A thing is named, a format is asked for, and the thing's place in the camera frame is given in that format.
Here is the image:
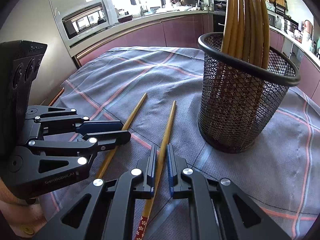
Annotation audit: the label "pink sleeved left forearm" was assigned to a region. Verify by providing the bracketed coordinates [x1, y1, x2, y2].
[1, 180, 47, 239]

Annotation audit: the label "bamboo chopstick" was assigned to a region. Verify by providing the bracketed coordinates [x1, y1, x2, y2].
[251, 0, 264, 67]
[235, 0, 245, 60]
[260, 0, 270, 69]
[228, 0, 239, 57]
[134, 100, 176, 240]
[242, 0, 251, 62]
[221, 0, 237, 54]
[95, 93, 148, 179]

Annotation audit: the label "black left camera box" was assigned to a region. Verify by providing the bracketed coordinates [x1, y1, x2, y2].
[1, 40, 47, 154]

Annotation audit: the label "white microwave oven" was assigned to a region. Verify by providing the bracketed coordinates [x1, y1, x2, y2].
[56, 0, 119, 48]

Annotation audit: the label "black mesh holder cup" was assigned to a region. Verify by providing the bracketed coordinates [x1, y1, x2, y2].
[197, 32, 300, 153]

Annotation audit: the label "wall spice rack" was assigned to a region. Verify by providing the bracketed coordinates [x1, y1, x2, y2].
[265, 0, 287, 14]

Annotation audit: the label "pink kettle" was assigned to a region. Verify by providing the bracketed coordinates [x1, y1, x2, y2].
[303, 20, 313, 42]

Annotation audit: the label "grey plaid tablecloth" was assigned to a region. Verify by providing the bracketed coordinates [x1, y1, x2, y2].
[55, 47, 319, 239]

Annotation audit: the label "black built-in oven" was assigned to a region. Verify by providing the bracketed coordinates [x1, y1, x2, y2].
[213, 0, 227, 32]

